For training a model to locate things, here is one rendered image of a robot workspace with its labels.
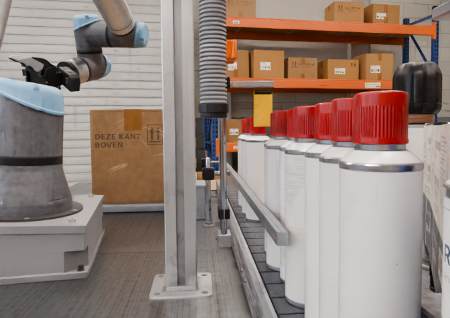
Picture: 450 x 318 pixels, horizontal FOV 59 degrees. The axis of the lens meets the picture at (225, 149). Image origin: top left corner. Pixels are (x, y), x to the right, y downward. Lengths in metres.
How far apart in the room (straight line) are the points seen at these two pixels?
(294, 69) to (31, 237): 4.20
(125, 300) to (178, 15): 0.40
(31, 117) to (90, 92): 4.26
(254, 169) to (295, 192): 0.36
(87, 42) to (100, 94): 3.71
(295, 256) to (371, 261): 0.17
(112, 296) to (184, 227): 0.14
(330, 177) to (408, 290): 0.09
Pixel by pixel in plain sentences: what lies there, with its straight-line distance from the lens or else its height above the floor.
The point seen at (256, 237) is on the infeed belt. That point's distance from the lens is 0.68.
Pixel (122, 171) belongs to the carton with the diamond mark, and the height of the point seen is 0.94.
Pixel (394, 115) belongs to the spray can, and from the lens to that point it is 0.26.
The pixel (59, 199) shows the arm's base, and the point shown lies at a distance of 0.75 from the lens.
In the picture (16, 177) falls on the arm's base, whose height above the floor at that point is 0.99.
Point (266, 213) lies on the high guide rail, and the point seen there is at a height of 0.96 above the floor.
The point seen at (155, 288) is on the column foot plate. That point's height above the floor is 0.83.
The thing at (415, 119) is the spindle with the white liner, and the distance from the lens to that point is 0.78.
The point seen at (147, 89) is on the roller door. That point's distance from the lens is 4.97.
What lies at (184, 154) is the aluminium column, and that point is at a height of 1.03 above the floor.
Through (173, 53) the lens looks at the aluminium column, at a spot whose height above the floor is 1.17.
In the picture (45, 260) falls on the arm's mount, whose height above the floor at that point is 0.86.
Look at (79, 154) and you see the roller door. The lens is 5.00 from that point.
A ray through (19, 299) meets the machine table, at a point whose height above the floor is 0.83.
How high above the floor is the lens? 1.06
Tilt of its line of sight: 3 degrees down
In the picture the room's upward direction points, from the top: 1 degrees counter-clockwise
